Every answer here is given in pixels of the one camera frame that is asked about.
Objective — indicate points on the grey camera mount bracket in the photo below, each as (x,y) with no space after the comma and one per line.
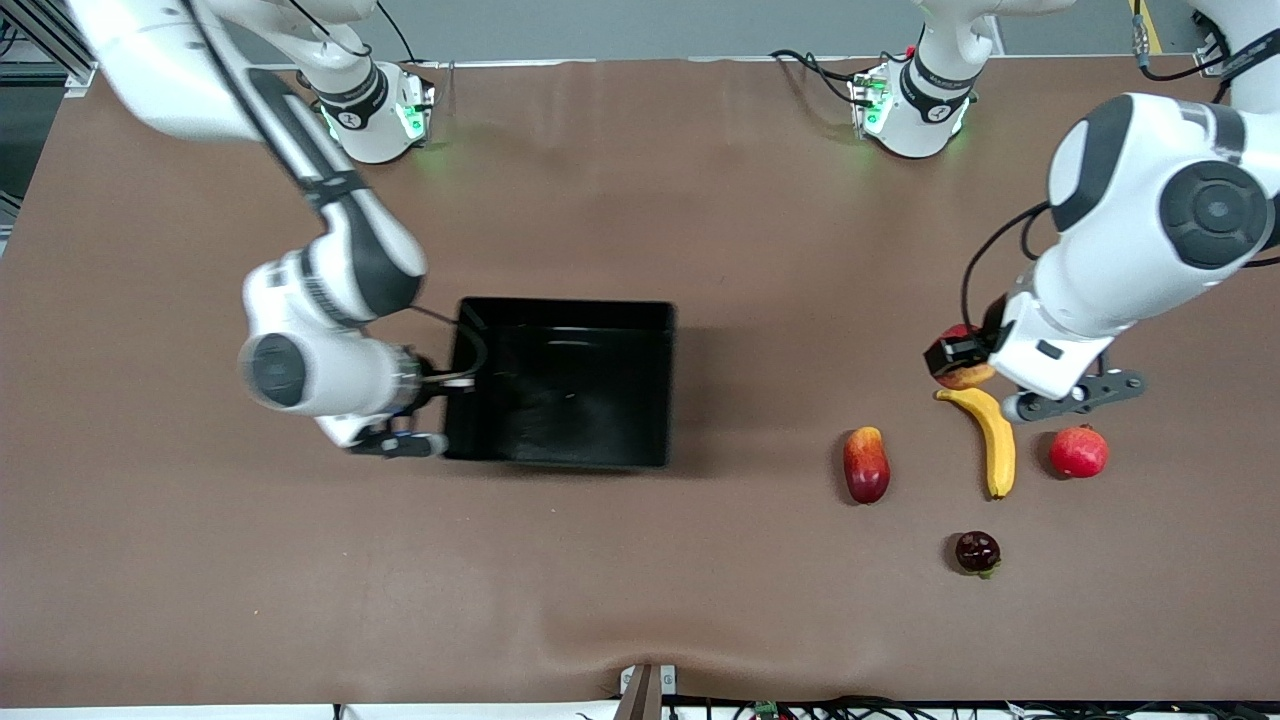
(645,692)

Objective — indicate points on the brown table mat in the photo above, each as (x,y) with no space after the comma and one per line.
(600,560)

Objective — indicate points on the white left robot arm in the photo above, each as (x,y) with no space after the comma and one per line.
(1130,260)

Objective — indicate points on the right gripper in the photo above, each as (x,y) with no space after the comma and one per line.
(437,377)

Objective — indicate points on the black plastic box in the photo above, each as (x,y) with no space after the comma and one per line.
(570,400)

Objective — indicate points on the red yellow mango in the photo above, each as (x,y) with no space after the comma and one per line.
(866,465)

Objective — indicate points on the grey aluminium frame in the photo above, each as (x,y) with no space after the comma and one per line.
(1212,45)
(40,45)

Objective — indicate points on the yellow banana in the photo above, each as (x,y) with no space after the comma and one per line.
(995,430)

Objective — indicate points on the red yellow apple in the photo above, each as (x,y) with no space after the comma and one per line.
(968,378)

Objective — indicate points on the dark purple mangosteen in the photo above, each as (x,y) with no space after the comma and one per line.
(977,552)

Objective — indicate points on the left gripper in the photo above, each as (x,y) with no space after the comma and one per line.
(962,353)

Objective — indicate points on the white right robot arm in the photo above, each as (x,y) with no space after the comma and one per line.
(300,300)

